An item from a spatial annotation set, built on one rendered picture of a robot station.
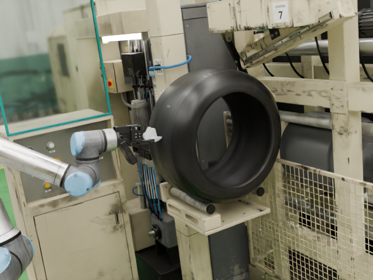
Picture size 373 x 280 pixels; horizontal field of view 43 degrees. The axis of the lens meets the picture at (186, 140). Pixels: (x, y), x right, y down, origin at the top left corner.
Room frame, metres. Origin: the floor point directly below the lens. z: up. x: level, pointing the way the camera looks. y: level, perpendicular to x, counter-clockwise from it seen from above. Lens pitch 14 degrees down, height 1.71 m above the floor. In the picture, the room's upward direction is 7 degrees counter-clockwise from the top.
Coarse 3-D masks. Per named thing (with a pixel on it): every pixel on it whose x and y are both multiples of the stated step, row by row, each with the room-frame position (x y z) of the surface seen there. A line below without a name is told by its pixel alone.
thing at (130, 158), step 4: (120, 144) 1.86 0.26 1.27; (124, 144) 1.86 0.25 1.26; (120, 148) 1.89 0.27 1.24; (124, 148) 1.86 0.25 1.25; (128, 148) 1.87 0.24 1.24; (124, 152) 1.87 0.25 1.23; (128, 152) 1.87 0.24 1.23; (124, 156) 1.91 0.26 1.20; (128, 156) 1.87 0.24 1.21; (132, 156) 1.88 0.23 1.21; (128, 160) 1.88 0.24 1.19; (132, 160) 1.87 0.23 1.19; (136, 160) 1.88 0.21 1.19; (132, 164) 1.88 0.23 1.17
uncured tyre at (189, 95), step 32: (160, 96) 2.12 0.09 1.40; (192, 96) 1.94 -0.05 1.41; (224, 96) 2.32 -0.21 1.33; (256, 96) 2.06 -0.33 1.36; (160, 128) 1.98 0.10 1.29; (192, 128) 1.90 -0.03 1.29; (256, 128) 2.31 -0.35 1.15; (160, 160) 1.99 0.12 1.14; (192, 160) 1.89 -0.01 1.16; (224, 160) 2.31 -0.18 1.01; (256, 160) 2.24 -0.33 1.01; (192, 192) 1.93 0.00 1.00; (224, 192) 1.95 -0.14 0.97
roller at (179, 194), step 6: (174, 192) 2.21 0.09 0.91; (180, 192) 2.18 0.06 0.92; (180, 198) 2.16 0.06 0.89; (186, 198) 2.11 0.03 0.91; (192, 198) 2.08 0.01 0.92; (192, 204) 2.07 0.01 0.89; (198, 204) 2.02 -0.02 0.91; (204, 204) 1.99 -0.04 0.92; (210, 204) 1.97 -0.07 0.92; (204, 210) 1.97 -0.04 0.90; (210, 210) 1.96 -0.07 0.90
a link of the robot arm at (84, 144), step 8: (72, 136) 1.80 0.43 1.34; (80, 136) 1.77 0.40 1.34; (88, 136) 1.78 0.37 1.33; (96, 136) 1.79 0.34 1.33; (104, 136) 1.81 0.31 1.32; (72, 144) 1.79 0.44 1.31; (80, 144) 1.75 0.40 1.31; (88, 144) 1.77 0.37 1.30; (96, 144) 1.78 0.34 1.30; (104, 144) 1.80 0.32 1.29; (72, 152) 1.79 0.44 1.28; (80, 152) 1.76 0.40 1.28; (88, 152) 1.77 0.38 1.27; (96, 152) 1.79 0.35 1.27
